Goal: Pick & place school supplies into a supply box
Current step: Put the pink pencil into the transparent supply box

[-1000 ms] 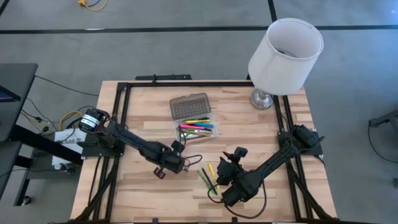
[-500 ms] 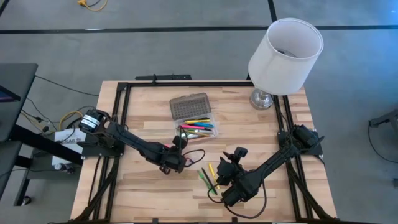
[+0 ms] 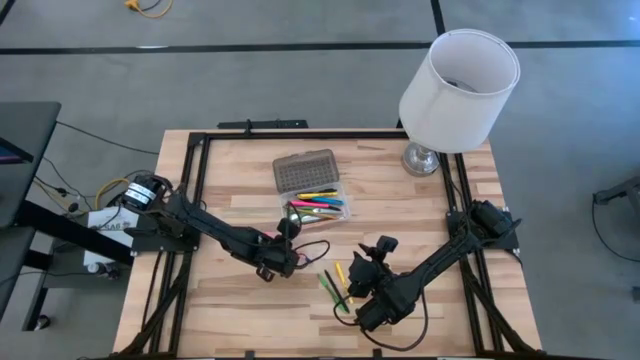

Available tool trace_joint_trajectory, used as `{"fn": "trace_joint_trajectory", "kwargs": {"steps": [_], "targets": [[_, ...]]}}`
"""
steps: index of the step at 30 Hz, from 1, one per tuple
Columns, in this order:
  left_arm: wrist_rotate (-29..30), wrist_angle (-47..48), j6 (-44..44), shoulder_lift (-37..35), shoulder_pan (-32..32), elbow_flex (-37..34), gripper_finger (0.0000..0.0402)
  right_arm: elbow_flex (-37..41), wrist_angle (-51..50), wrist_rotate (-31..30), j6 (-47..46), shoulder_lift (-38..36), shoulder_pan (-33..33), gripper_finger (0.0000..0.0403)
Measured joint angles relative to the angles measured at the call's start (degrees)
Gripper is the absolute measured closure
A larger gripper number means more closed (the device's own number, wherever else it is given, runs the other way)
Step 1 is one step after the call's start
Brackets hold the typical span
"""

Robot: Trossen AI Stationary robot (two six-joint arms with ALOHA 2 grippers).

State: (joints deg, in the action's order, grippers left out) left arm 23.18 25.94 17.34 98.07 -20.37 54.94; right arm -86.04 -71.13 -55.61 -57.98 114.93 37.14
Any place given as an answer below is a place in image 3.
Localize black aluminium table frame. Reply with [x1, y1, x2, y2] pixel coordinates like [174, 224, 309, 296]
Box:
[117, 129, 539, 360]

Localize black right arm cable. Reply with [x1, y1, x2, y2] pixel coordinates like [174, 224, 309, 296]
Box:
[333, 294, 430, 352]

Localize clear plastic supply box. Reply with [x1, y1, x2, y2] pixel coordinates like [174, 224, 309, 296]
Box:
[279, 180, 352, 235]

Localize green handled scissors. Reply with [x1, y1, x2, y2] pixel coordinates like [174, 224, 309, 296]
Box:
[284, 204, 346, 224]

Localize black power strip bar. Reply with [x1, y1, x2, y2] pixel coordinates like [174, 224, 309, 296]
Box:
[217, 118, 310, 131]

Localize dark chair base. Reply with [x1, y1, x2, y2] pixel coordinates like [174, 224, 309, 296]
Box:
[592, 174, 640, 206]

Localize grey translucent box lid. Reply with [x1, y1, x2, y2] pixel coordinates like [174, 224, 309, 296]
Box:
[272, 148, 342, 195]

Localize white printed paper sheet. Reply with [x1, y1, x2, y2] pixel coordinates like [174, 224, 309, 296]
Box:
[82, 206, 144, 267]

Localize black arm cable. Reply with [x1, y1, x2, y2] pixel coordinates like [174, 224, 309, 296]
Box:
[333, 294, 430, 352]
[292, 238, 332, 270]

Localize grey desk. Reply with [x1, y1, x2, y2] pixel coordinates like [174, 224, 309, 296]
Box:
[0, 101, 62, 321]

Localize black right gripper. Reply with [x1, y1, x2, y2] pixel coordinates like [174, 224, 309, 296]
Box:
[348, 236, 400, 297]

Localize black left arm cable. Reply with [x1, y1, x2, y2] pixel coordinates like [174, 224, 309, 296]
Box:
[292, 238, 332, 270]

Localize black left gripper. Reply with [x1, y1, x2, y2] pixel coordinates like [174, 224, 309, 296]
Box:
[254, 218, 301, 282]

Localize green mechanical pencil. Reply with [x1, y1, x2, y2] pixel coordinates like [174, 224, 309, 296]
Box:
[317, 272, 350, 315]

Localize yellow floor cable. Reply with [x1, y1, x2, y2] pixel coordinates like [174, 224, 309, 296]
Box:
[123, 0, 175, 20]

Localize black floor cable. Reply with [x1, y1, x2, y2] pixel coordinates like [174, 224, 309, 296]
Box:
[54, 119, 161, 156]

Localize table lamp white shade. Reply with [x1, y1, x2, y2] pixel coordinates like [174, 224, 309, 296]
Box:
[398, 28, 522, 178]

